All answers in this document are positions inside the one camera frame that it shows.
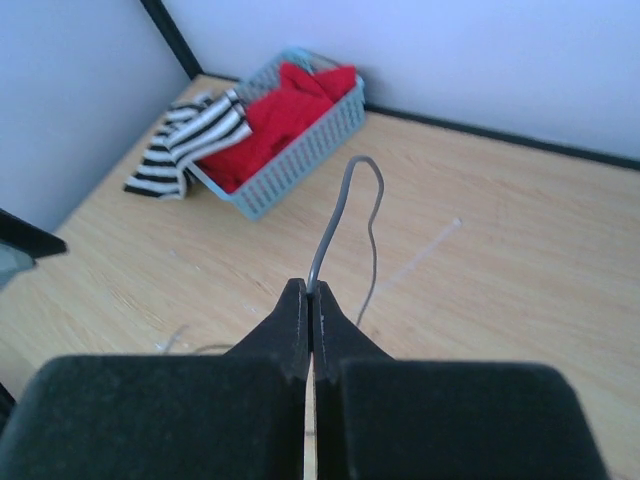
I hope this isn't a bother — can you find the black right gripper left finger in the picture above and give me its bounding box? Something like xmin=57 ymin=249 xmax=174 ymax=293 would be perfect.
xmin=1 ymin=279 xmax=309 ymax=479

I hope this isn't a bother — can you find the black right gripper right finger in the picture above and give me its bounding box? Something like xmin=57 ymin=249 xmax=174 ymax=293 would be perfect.
xmin=309 ymin=282 xmax=608 ymax=479

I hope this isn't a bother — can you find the grey wire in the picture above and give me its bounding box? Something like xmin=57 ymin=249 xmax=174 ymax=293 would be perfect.
xmin=159 ymin=154 xmax=386 ymax=354

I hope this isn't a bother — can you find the white zip tie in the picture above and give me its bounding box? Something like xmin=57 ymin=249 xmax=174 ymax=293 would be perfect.
xmin=374 ymin=218 xmax=463 ymax=294

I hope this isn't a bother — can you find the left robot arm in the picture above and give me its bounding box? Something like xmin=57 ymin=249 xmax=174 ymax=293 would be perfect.
xmin=0 ymin=209 xmax=68 ymax=288

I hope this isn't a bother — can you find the light blue plastic basket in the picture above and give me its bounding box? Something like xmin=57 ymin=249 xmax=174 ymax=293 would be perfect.
xmin=190 ymin=48 xmax=365 ymax=220

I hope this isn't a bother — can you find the black white striped cloth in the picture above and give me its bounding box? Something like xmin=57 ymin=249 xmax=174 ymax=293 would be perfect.
xmin=123 ymin=89 xmax=252 ymax=199

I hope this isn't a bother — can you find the red cloth in basket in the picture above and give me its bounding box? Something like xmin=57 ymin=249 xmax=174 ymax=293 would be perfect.
xmin=197 ymin=62 xmax=356 ymax=194

